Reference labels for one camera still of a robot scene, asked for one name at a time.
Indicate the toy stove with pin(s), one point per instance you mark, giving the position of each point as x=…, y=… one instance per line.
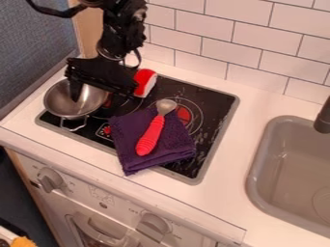
x=210, y=106

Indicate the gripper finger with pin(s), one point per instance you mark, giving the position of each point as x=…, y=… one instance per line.
x=108, y=100
x=75, y=91

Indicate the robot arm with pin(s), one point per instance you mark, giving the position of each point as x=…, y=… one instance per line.
x=122, y=25

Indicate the toy sink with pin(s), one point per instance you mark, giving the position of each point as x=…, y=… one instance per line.
x=292, y=173

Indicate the red and white toy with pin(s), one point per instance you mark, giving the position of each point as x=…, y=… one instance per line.
x=146, y=82

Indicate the purple cloth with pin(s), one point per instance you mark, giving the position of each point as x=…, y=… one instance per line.
x=172, y=146

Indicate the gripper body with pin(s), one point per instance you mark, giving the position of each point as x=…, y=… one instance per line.
x=103, y=75

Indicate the silver pot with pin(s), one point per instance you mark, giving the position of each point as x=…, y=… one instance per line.
x=64, y=101

